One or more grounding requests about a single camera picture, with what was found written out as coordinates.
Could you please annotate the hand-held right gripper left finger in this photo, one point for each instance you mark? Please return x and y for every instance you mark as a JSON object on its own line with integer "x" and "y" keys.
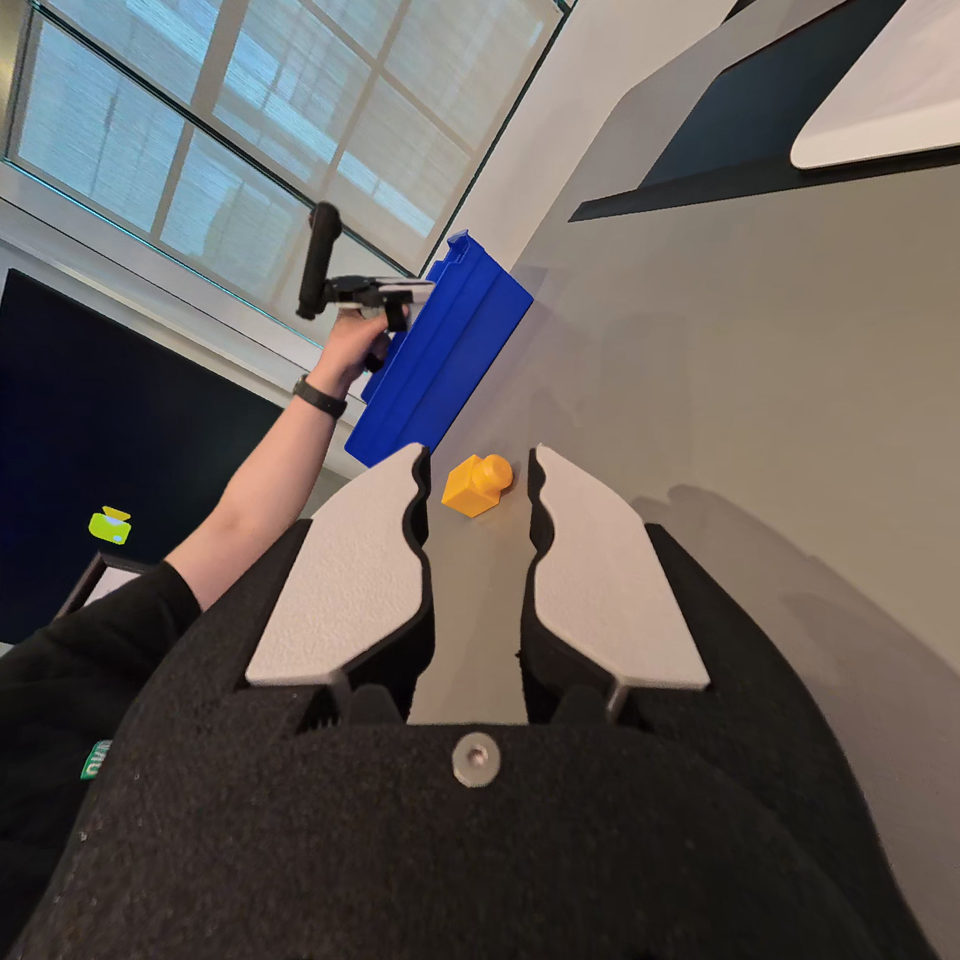
{"x": 352, "y": 592}

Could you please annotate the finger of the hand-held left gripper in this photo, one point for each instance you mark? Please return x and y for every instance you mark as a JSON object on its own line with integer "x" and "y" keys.
{"x": 405, "y": 285}

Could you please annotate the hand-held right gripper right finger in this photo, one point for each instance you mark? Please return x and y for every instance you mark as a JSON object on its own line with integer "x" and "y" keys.
{"x": 607, "y": 592}

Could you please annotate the blue plastic bin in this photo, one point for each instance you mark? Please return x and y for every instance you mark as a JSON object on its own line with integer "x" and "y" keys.
{"x": 442, "y": 352}

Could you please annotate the orange one-stud block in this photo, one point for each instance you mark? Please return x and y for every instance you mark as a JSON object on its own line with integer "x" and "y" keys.
{"x": 472, "y": 487}

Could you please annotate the person's left forearm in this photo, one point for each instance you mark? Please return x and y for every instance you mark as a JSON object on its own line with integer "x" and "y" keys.
{"x": 255, "y": 495}

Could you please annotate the grey desk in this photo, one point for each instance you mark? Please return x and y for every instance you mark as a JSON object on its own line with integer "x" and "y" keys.
{"x": 712, "y": 375}

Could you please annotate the black desk inlay panel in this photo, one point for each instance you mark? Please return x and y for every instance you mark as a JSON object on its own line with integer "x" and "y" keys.
{"x": 750, "y": 112}

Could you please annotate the person's left hand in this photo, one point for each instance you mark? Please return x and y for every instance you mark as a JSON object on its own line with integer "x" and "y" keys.
{"x": 352, "y": 345}

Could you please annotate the black wristwatch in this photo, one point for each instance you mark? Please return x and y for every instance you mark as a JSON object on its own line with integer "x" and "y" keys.
{"x": 319, "y": 397}

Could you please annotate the large gridded window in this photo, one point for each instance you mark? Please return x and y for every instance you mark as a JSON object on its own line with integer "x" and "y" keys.
{"x": 262, "y": 97}

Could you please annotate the framed marker sign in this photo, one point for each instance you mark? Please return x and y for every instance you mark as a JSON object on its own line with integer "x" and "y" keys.
{"x": 105, "y": 581}

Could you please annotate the black monitor screen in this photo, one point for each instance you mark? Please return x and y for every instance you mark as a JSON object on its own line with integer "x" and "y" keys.
{"x": 112, "y": 420}

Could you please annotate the person's black jacket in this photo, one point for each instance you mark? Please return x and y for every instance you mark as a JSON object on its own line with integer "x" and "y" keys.
{"x": 75, "y": 690}

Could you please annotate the white document stand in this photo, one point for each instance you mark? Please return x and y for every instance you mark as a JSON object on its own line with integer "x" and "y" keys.
{"x": 892, "y": 97}

